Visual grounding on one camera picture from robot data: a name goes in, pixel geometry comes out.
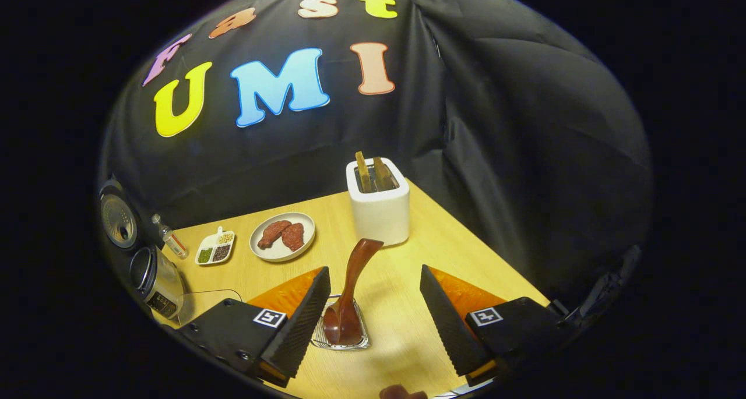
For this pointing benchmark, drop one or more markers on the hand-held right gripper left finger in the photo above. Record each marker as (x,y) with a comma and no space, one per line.
(300,329)

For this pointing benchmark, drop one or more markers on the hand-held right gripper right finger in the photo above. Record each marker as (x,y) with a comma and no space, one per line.
(446,323)

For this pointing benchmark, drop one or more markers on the brown wooden spoon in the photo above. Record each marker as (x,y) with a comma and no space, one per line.
(352,288)

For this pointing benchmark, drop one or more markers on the dark grey rice cooker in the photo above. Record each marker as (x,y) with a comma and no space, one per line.
(157,282)

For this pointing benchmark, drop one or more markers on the white round plate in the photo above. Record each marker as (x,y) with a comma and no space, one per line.
(265,253)

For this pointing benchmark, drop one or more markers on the red meat piece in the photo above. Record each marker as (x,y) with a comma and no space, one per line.
(294,237)
(273,234)

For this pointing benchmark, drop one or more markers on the clear plastic container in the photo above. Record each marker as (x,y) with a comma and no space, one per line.
(198,306)

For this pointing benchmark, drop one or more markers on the white divided bean dish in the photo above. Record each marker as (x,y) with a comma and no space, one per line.
(214,249)

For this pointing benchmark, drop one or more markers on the white toaster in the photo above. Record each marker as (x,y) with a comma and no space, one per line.
(379,218)

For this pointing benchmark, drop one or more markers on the small clear bottle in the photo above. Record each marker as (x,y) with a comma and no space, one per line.
(172,239)

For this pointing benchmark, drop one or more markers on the dark angular object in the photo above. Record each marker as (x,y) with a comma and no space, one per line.
(600,288)

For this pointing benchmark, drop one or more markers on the brown toast slice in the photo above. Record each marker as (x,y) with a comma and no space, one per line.
(383,175)
(363,172)

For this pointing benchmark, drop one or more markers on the black backdrop cloth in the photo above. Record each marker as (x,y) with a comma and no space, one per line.
(513,154)

